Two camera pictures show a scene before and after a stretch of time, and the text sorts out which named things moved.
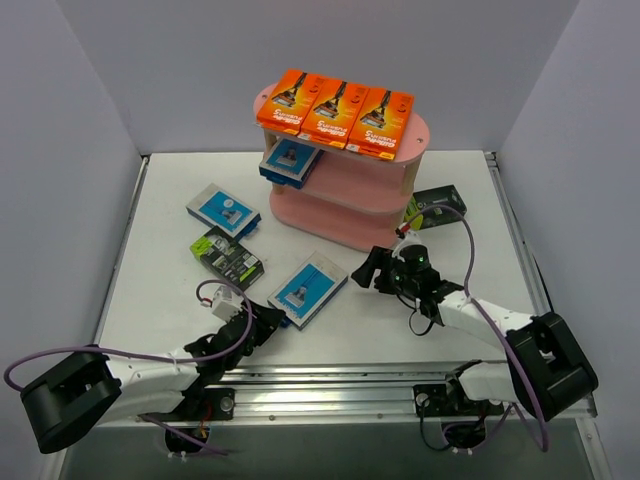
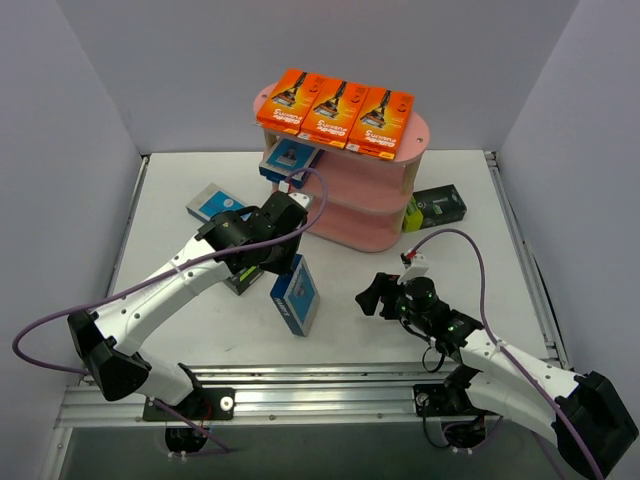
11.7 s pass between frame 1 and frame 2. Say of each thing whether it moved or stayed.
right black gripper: moved
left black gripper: moved
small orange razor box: stayed
